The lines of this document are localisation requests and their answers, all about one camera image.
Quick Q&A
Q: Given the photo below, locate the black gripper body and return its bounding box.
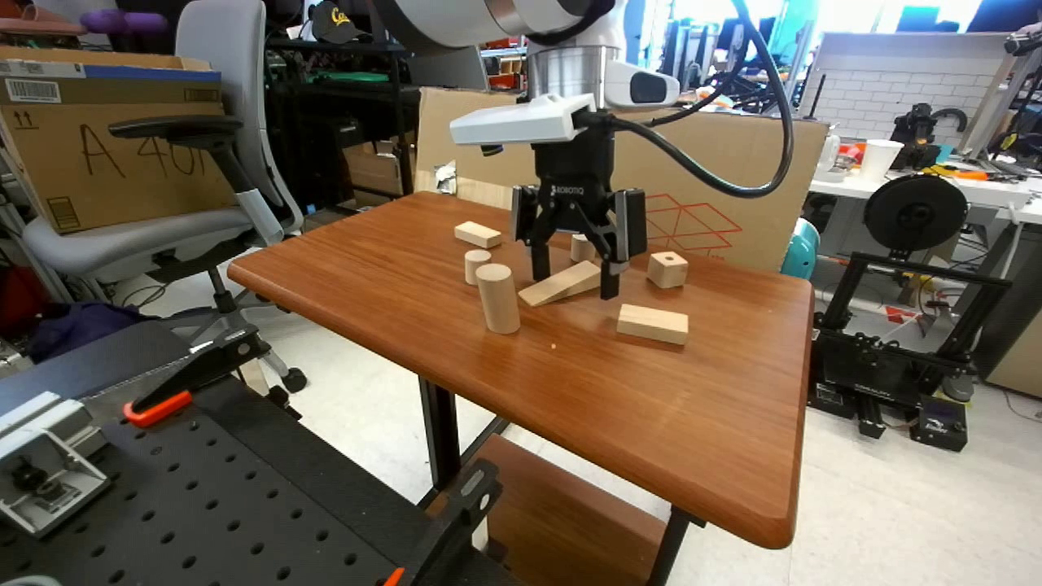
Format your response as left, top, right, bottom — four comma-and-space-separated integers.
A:
528, 132, 622, 214

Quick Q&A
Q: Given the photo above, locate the sloped wooden wedge block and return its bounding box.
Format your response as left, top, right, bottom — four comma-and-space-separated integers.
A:
514, 256, 602, 314

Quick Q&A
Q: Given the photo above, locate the tall wooden cylinder block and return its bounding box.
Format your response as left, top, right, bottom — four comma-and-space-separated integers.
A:
472, 261, 523, 340

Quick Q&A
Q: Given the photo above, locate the short wooden cylinder block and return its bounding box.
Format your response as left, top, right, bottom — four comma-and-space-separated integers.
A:
461, 247, 494, 288

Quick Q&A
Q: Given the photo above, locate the small rectangular wooden block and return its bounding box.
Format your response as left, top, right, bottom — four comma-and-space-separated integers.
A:
454, 217, 505, 250

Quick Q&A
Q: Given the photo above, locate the large flat wooden block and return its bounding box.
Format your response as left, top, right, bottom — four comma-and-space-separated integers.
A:
615, 301, 695, 347

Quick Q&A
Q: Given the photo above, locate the wooden cube with hole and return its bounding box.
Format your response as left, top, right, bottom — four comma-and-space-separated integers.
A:
645, 247, 689, 292

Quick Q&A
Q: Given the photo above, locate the light plywood panel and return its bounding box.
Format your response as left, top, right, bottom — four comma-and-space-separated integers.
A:
454, 172, 519, 214

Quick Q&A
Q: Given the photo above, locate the large brown cardboard sheet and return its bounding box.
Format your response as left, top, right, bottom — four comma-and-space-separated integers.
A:
412, 84, 833, 278

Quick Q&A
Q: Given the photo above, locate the teal round object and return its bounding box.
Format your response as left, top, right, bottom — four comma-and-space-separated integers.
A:
780, 214, 824, 283

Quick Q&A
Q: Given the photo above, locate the black table leg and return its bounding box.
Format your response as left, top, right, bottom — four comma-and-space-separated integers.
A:
417, 372, 464, 492
645, 504, 695, 586

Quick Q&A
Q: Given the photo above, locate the black background desk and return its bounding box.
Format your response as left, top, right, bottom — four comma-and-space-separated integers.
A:
265, 31, 420, 210

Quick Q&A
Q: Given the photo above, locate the wooden table base board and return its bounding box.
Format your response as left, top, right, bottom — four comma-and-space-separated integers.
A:
425, 432, 671, 586

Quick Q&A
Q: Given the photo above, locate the red white small box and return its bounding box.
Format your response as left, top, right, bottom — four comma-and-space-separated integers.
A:
830, 133, 869, 177

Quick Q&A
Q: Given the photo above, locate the black 3D printer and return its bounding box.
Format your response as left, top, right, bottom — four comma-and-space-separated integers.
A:
810, 247, 1017, 441

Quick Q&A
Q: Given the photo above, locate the black orange bar clamp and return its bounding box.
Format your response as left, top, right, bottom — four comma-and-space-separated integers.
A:
380, 457, 505, 586
121, 321, 272, 429

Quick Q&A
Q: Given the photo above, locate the black filament spool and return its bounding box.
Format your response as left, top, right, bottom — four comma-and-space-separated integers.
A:
863, 172, 969, 261

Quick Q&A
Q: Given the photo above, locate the white gridded panel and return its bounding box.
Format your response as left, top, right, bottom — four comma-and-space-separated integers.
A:
806, 31, 1018, 142

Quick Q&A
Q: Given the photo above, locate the black power supply box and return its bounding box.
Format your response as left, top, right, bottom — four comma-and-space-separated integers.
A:
908, 395, 969, 457

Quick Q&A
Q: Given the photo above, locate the grey office chair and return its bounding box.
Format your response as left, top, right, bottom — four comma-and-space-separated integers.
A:
17, 0, 312, 397

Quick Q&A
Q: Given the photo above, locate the white desk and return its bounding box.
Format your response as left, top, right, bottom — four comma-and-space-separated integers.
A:
806, 161, 1042, 230

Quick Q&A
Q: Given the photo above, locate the black perforated breadboard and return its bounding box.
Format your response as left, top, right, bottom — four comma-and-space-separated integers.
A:
0, 378, 514, 586

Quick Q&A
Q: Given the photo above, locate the cardboard box with writing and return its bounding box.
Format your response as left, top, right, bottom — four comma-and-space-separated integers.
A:
0, 41, 241, 239

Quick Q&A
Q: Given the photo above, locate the dark purple bag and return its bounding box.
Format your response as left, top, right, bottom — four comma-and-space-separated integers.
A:
18, 301, 142, 362

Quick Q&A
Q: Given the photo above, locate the black stand platform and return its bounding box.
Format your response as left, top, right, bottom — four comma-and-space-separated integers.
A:
0, 317, 272, 435

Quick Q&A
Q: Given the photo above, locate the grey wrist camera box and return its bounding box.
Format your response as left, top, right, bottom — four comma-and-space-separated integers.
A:
447, 91, 599, 149

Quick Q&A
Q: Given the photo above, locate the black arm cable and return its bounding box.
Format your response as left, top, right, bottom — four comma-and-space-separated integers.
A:
589, 0, 802, 201

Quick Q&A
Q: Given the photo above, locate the aluminium profile rail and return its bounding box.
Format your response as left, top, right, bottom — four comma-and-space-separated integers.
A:
0, 389, 91, 459

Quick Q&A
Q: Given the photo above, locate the silver rail bracket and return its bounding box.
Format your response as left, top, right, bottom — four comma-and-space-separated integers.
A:
0, 432, 112, 540

